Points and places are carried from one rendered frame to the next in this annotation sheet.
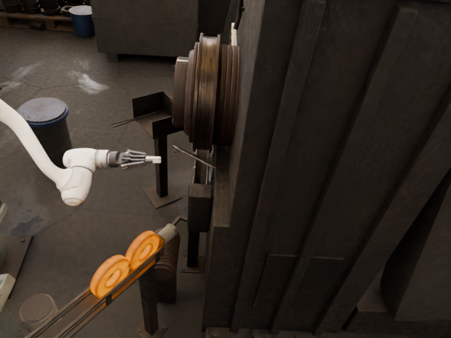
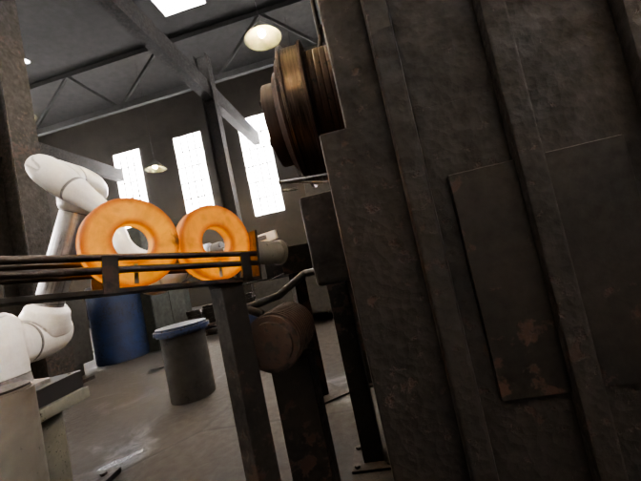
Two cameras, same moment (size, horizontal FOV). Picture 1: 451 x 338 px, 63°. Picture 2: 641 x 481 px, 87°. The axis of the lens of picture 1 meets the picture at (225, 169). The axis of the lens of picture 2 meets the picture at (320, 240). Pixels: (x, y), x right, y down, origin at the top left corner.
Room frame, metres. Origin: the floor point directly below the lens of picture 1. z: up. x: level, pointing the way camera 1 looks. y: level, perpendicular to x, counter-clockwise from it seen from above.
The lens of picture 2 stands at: (0.17, -0.09, 0.62)
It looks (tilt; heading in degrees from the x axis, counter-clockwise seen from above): 4 degrees up; 13
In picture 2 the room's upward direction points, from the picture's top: 12 degrees counter-clockwise
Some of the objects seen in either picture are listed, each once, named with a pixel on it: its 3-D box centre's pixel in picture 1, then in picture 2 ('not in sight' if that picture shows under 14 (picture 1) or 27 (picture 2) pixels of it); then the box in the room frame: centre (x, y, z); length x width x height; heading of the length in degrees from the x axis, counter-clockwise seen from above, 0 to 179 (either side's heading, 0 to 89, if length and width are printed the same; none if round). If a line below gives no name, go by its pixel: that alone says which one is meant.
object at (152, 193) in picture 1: (160, 153); (304, 320); (1.78, 0.43, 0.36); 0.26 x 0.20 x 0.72; 40
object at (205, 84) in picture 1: (205, 94); (306, 118); (1.31, 0.12, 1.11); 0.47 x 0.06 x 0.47; 5
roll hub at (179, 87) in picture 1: (180, 92); (279, 126); (1.30, 0.22, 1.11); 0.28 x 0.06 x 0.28; 5
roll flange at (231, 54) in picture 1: (225, 96); (330, 113); (1.31, 0.04, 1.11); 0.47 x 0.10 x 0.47; 5
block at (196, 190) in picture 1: (200, 208); (328, 238); (1.07, 0.09, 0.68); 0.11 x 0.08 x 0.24; 95
